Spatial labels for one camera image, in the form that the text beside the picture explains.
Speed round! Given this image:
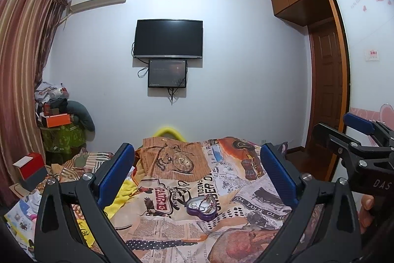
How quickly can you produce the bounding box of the patterned ring jewelry piece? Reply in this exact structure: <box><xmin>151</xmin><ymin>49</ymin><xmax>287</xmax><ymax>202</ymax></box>
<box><xmin>198</xmin><ymin>195</ymin><xmax>216</xmax><ymax>214</ymax></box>

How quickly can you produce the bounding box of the purple heart jewelry box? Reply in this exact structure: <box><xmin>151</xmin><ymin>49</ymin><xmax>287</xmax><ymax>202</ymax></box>
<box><xmin>185</xmin><ymin>195</ymin><xmax>218</xmax><ymax>222</ymax></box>

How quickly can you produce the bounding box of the person right hand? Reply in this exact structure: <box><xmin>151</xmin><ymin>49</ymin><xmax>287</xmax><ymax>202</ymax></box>
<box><xmin>359</xmin><ymin>194</ymin><xmax>375</xmax><ymax>234</ymax></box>

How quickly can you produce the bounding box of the papers and booklets pile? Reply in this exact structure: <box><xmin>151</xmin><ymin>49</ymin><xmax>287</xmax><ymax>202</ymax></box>
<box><xmin>4</xmin><ymin>190</ymin><xmax>41</xmax><ymax>261</ymax></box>

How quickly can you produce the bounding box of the red and white box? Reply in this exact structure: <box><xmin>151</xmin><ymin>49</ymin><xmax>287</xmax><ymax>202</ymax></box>
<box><xmin>13</xmin><ymin>152</ymin><xmax>45</xmax><ymax>180</ymax></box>

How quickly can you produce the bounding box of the yellow cloth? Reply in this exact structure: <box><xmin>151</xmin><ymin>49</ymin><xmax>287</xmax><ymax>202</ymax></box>
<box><xmin>73</xmin><ymin>177</ymin><xmax>138</xmax><ymax>253</ymax></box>

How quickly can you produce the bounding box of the green patterned bag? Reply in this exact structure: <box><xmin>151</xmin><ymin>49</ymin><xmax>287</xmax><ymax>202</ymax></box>
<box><xmin>40</xmin><ymin>123</ymin><xmax>86</xmax><ymax>154</ymax></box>

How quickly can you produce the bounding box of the orange box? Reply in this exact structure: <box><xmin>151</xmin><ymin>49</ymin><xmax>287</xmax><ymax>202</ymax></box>
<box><xmin>41</xmin><ymin>113</ymin><xmax>71</xmax><ymax>128</ymax></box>

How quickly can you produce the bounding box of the brown wooden door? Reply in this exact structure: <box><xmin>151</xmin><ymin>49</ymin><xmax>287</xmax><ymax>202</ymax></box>
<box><xmin>310</xmin><ymin>21</ymin><xmax>343</xmax><ymax>129</ymax></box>

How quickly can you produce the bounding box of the newspaper print bedsheet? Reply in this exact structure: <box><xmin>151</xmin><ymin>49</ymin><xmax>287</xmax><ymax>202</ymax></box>
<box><xmin>45</xmin><ymin>135</ymin><xmax>309</xmax><ymax>263</ymax></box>

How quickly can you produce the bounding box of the pile of clothes clutter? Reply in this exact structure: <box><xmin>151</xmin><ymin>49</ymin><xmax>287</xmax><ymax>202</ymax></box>
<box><xmin>34</xmin><ymin>81</ymin><xmax>69</xmax><ymax>115</ymax></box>

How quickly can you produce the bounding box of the white sliding wardrobe door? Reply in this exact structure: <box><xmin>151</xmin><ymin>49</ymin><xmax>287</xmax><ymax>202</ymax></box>
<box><xmin>335</xmin><ymin>0</ymin><xmax>393</xmax><ymax>127</ymax></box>

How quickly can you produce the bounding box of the striped maroon curtain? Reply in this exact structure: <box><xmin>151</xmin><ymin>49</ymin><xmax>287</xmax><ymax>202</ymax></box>
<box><xmin>1</xmin><ymin>0</ymin><xmax>68</xmax><ymax>206</ymax></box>

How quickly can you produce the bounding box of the small black wall monitor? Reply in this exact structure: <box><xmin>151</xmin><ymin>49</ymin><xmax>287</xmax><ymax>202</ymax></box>
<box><xmin>148</xmin><ymin>59</ymin><xmax>188</xmax><ymax>89</ymax></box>

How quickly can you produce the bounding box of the black wall television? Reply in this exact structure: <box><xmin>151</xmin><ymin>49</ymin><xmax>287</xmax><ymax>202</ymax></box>
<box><xmin>133</xmin><ymin>19</ymin><xmax>203</xmax><ymax>59</ymax></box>

